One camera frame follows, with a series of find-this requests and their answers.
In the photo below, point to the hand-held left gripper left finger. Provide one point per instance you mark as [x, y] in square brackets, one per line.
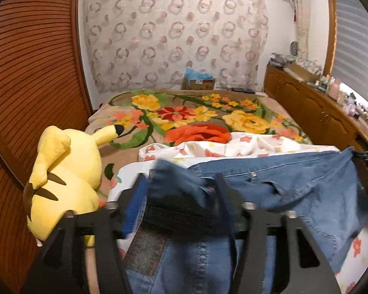
[135, 209]

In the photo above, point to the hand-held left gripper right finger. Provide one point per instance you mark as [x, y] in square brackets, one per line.
[228, 197]

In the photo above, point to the blue denim pants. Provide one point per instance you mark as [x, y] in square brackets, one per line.
[309, 183]

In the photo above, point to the white flower print sheet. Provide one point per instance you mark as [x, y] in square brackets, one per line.
[248, 144]

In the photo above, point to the wooden cabinet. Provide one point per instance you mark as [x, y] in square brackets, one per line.
[312, 107]

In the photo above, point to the yellow plush toy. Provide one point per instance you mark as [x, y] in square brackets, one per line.
[67, 171]

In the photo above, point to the pink container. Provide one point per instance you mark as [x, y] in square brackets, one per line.
[334, 88]

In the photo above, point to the floral blanket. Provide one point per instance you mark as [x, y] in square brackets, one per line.
[178, 113]

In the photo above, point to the flat cardboard box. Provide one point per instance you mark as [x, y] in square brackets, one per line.
[302, 72]

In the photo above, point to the grey window blind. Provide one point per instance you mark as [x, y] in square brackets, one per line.
[355, 43]

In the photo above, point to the blue plastic bag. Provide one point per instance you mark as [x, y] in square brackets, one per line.
[196, 74]

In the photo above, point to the pile of packets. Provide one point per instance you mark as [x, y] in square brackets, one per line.
[280, 59]

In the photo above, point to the small round fan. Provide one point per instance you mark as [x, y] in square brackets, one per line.
[294, 47]

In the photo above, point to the lace window curtain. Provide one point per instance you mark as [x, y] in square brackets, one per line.
[301, 21]

